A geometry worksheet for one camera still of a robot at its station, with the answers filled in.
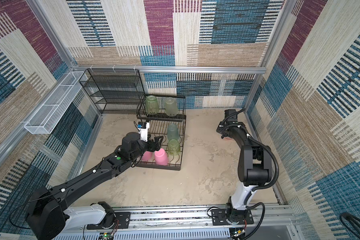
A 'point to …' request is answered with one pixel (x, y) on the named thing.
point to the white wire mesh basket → (47, 118)
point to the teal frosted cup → (172, 132)
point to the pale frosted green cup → (171, 108)
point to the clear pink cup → (227, 139)
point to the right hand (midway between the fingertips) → (222, 130)
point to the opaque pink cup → (161, 157)
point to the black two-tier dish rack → (166, 115)
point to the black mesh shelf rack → (114, 91)
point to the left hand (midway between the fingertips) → (157, 134)
